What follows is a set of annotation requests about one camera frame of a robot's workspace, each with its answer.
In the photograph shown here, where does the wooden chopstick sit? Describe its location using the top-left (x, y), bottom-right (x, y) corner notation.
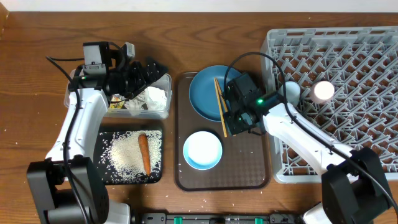
top-left (215, 78), bottom-right (228, 112)
top-left (214, 78), bottom-right (228, 138)

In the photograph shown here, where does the foil snack wrapper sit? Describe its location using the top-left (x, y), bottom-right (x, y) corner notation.
top-left (109, 94), bottom-right (126, 109)

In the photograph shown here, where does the white tissue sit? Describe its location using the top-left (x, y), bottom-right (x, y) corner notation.
top-left (124, 86), bottom-right (167, 115)

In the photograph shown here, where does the light blue bowl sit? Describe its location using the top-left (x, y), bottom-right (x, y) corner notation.
top-left (183, 131), bottom-right (223, 170)

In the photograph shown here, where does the orange carrot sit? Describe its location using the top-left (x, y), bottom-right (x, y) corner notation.
top-left (138, 134), bottom-right (151, 176)

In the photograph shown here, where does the light blue cup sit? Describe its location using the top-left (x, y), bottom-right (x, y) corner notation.
top-left (285, 81), bottom-right (300, 107)

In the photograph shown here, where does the pink cup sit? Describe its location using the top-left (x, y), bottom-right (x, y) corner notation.
top-left (310, 81), bottom-right (335, 104)

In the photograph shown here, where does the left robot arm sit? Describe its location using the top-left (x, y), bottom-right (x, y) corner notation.
top-left (27, 56), bottom-right (168, 223)

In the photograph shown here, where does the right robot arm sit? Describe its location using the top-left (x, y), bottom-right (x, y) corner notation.
top-left (222, 91), bottom-right (397, 223)

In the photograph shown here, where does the black waste tray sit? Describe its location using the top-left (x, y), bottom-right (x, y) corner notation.
top-left (93, 124), bottom-right (164, 185)

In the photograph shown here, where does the grey dishwasher rack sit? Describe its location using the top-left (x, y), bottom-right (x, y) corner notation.
top-left (261, 27), bottom-right (397, 181)

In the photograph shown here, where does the clear plastic bin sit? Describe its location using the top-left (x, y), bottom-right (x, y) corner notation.
top-left (65, 74), bottom-right (172, 123)

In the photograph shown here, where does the brown serving tray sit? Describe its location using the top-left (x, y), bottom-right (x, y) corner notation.
top-left (175, 72), bottom-right (271, 191)

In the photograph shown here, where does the dark blue plate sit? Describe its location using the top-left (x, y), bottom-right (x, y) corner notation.
top-left (189, 65), bottom-right (228, 122)

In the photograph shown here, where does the spilled white rice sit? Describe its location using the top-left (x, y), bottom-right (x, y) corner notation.
top-left (101, 129), bottom-right (163, 184)

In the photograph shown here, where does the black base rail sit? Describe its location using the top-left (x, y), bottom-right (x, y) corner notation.
top-left (131, 212), bottom-right (305, 224)

